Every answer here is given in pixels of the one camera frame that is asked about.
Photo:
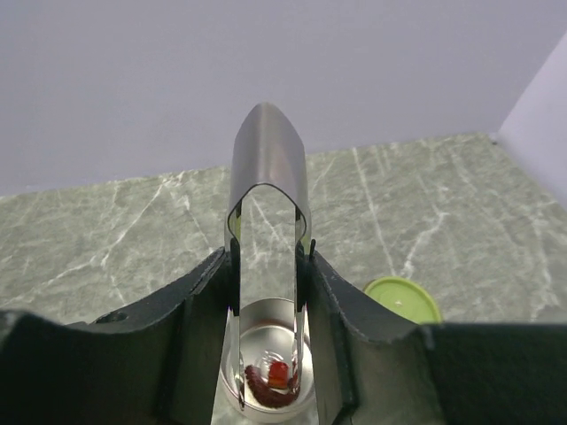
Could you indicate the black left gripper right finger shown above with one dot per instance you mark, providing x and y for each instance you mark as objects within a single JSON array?
[{"x": 374, "y": 367}]

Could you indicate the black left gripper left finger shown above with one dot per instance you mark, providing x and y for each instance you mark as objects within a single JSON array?
[{"x": 155, "y": 361}]

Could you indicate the red food piece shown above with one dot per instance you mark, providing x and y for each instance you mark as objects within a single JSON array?
[{"x": 278, "y": 375}]

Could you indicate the stainless steel tongs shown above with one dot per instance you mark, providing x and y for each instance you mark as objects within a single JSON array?
[{"x": 267, "y": 151}]

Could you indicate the beige round lunch box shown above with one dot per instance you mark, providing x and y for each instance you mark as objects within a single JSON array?
[{"x": 266, "y": 335}]

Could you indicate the dark brown food piece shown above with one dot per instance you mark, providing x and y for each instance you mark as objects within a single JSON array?
[{"x": 266, "y": 396}]

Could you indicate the green round lid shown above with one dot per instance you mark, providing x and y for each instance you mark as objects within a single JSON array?
[{"x": 405, "y": 298}]

